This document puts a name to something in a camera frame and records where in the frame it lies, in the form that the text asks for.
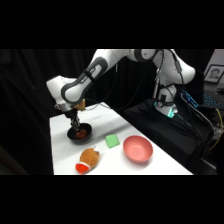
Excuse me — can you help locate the framed picture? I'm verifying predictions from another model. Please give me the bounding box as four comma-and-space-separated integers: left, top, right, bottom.
203, 64, 224, 85

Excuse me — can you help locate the yellow cable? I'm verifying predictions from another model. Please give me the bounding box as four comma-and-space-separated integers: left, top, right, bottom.
209, 108, 224, 152

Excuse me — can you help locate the green sponge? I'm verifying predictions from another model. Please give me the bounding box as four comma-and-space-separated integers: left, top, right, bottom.
104, 133, 121, 149

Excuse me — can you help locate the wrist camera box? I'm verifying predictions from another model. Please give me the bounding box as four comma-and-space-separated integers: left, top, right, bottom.
73, 100, 88, 112

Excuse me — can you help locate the black curtain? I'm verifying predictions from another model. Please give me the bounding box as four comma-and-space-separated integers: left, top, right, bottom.
0, 49, 161, 176

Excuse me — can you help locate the keyboard with blue lights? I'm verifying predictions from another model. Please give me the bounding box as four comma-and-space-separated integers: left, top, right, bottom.
180, 89, 222, 110

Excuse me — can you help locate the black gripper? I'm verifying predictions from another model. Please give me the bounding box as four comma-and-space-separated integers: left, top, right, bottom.
63, 107, 83, 132

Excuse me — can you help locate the black bowl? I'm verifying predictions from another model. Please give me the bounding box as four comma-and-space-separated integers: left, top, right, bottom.
66, 122, 93, 146

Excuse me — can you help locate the green indicator light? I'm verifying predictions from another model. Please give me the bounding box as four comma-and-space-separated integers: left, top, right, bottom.
167, 108, 178, 118

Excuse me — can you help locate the pink bowl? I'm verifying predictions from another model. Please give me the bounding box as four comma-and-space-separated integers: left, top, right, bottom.
122, 134, 154, 164

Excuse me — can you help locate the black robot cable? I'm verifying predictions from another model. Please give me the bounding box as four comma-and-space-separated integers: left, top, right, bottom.
84, 49, 168, 113

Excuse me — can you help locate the black covered robot stand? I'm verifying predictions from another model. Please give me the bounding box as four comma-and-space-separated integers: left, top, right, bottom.
123, 98, 214, 176

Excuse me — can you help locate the brown and orange plush toy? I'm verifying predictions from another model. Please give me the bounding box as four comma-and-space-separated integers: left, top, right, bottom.
74, 146, 101, 175

